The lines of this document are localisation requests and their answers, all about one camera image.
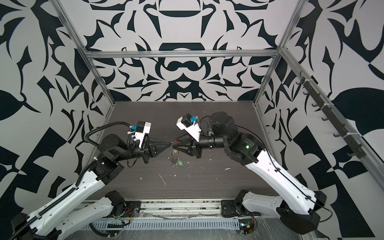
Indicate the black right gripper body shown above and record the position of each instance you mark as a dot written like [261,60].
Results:
[200,145]

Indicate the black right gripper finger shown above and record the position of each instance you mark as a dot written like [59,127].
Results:
[185,140]
[183,148]

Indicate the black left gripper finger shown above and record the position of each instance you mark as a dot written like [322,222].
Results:
[159,148]
[156,142]

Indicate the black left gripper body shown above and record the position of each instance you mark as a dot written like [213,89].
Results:
[144,152]

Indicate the red handled wire keyring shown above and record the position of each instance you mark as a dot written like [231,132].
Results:
[174,157]

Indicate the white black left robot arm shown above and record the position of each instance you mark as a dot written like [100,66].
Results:
[58,219]

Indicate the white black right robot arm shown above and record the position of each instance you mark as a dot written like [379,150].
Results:
[296,205]

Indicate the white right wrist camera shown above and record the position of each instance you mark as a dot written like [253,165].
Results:
[191,125]

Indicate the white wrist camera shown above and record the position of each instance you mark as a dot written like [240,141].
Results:
[137,134]
[191,125]

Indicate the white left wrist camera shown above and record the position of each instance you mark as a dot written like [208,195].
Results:
[137,134]

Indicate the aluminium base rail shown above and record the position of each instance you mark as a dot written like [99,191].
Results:
[169,209]

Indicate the white slotted cable duct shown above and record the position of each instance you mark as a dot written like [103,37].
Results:
[174,224]

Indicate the black wall hook rack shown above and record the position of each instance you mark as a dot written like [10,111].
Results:
[333,115]

